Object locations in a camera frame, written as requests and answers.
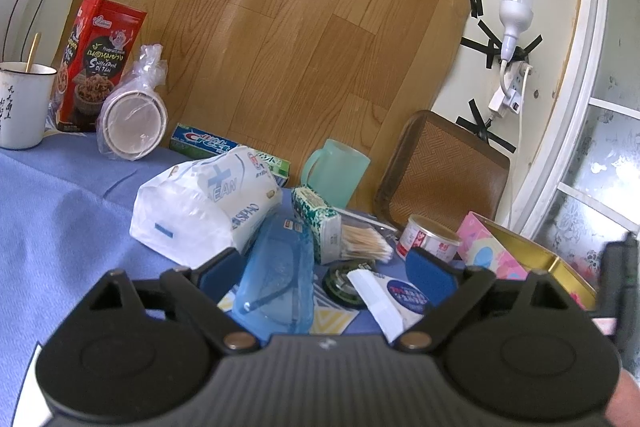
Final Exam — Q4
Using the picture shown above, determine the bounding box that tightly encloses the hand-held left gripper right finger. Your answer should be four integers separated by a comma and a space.
398, 248, 593, 354

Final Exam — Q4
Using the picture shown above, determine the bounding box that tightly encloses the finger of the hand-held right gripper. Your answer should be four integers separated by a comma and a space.
600, 234, 640, 350

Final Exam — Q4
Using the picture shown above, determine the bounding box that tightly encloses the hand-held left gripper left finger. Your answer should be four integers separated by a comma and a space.
75, 248, 256, 354

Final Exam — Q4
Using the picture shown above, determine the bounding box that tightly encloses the small white wipes pack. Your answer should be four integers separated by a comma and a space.
346, 268, 431, 342

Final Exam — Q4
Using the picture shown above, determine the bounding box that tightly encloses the translucent blue plastic case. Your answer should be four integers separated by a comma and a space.
232, 219, 316, 334

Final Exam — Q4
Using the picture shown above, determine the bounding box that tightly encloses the pink biscuit tin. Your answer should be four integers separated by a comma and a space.
457, 211, 618, 338

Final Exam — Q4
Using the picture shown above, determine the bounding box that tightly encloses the bag of cotton swabs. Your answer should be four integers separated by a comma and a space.
312, 222, 396, 265

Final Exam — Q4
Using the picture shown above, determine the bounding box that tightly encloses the green patterned tissue pack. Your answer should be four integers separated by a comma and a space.
291, 187, 343, 265

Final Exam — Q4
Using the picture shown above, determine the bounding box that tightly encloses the person's right hand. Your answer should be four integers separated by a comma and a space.
607, 374, 640, 427

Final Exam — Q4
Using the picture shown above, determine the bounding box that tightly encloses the round can with white label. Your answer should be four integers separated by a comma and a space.
397, 214, 463, 263

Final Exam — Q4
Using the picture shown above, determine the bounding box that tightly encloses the large white wipes pack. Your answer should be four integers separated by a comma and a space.
129, 146, 283, 268

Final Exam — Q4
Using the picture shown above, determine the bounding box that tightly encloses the dark round tin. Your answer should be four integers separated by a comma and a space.
321, 263, 373, 309

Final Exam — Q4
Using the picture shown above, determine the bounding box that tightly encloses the brown woven rattan board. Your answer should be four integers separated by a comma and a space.
374, 109, 511, 233

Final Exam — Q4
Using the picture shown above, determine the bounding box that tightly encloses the green and white box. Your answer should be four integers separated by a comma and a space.
249, 149, 292, 176

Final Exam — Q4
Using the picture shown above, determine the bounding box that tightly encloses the toothpaste box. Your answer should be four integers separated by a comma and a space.
170, 123, 242, 158

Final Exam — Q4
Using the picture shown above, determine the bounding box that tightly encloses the green plastic cup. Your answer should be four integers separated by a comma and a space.
300, 138, 372, 210

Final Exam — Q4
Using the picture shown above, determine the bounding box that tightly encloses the black tape cross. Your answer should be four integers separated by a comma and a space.
456, 101, 517, 152

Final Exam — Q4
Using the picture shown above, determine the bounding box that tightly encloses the blue tablecloth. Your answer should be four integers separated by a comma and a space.
0, 132, 416, 408

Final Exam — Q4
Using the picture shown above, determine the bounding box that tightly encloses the plastic bag of paper bowls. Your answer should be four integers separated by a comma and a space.
97, 44, 168, 160

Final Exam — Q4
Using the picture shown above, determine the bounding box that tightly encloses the white plug charger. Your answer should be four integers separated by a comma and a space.
489, 89, 523, 115

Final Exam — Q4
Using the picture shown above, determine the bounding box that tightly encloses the white power strip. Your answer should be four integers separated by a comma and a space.
510, 62, 534, 100

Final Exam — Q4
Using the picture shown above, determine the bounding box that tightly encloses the black tape cluster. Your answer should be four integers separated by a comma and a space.
460, 19, 543, 70

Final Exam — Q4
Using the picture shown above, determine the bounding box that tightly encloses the red snack box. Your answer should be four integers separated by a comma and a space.
52, 0, 148, 134

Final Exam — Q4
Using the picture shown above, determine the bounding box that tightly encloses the white enamel mug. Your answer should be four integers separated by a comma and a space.
0, 62, 58, 151

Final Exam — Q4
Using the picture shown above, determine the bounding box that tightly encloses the white light bulb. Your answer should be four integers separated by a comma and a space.
499, 0, 535, 58

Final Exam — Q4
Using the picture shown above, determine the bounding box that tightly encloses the wooden stick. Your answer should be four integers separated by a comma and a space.
25, 32, 42, 74

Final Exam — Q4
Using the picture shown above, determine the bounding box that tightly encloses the white power cable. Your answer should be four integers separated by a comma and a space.
500, 59, 532, 228

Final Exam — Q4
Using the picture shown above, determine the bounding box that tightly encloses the wood-grain wall sheet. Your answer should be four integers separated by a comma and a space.
65, 0, 473, 208

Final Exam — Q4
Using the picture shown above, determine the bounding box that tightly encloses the white window frame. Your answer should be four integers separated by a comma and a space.
510, 0, 640, 383

